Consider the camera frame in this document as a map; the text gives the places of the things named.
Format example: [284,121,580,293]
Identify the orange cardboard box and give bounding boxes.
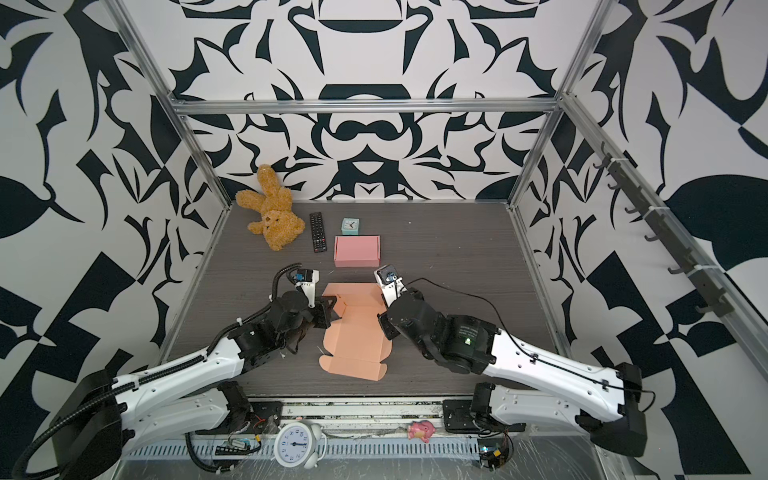
[319,283,392,381]

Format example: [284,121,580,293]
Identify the pink cardboard box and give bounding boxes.
[334,235,381,268]

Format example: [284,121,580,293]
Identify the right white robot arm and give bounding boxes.
[379,286,648,457]

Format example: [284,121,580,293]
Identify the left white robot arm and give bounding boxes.
[11,290,338,479]

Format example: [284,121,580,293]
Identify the black remote control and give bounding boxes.
[309,212,327,253]

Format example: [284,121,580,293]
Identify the small teal alarm clock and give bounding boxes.
[341,217,360,236]

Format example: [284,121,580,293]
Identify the brown plush bunny toy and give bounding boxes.
[235,164,306,251]

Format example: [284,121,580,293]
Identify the small pink toy figure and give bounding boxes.
[407,420,436,444]

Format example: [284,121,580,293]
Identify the right green circuit board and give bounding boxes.
[478,433,514,471]

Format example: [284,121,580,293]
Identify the green circuit board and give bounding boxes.
[214,436,262,456]
[478,433,514,471]

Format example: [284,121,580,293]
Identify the white round alarm clock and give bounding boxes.
[273,421,329,469]

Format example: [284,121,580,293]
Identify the left green circuit board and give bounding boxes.
[214,436,262,456]

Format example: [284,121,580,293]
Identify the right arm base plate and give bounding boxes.
[442,399,527,435]

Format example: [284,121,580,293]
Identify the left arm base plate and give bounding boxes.
[195,400,283,435]

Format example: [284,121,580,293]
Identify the white slotted cable duct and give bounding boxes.
[124,436,491,462]

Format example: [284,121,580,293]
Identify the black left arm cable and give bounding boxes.
[184,431,241,474]

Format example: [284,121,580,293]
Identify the black wall hook rail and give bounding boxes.
[595,152,741,318]

